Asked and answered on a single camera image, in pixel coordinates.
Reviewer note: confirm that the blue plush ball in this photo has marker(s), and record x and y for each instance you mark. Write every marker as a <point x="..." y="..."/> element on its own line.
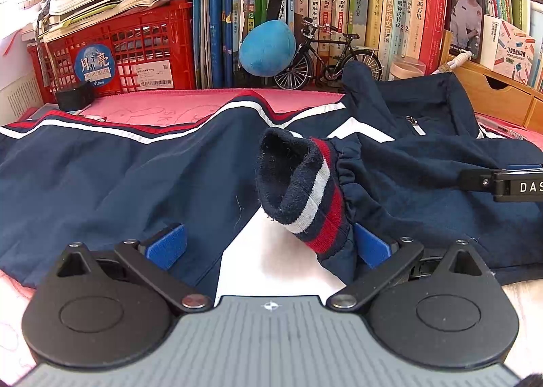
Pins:
<point x="267" y="47"/>

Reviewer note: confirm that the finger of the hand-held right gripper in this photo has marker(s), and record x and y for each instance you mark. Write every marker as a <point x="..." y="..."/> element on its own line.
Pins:
<point x="526" y="167"/>
<point x="479" y="180"/>

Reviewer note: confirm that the small glass jar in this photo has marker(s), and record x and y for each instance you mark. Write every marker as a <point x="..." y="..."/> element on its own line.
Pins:
<point x="407" y="68"/>

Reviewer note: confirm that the row of children's books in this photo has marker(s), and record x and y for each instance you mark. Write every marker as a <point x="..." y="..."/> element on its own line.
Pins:
<point x="373" y="9"/>

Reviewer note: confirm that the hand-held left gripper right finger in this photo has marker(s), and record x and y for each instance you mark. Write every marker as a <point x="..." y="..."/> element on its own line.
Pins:
<point x="373" y="247"/>

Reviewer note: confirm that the red plastic crate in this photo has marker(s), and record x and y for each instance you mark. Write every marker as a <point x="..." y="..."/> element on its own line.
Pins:
<point x="140" y="39"/>

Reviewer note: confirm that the miniature black bicycle model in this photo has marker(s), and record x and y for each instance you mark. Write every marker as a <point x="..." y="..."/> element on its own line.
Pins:
<point x="333" y="41"/>

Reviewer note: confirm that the navy white red jacket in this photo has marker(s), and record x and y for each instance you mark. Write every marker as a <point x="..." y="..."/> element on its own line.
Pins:
<point x="106" y="170"/>

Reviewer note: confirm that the white pencil print box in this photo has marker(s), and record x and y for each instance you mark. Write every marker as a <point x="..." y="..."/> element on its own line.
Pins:
<point x="513" y="51"/>

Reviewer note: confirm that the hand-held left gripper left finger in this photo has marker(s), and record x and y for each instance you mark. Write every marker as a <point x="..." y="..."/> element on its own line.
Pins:
<point x="167" y="245"/>

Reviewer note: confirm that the black smartphone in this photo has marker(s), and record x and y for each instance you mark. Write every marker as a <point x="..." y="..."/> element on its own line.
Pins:
<point x="464" y="13"/>

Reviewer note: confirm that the wooden drawer organizer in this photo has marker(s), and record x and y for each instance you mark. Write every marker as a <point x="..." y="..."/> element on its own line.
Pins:
<point x="479" y="85"/>

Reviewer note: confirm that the printed paper sheet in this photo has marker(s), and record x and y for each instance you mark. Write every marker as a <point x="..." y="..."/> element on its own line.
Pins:
<point x="21" y="98"/>

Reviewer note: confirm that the small black box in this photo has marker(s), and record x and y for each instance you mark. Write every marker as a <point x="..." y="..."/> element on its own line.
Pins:
<point x="74" y="96"/>

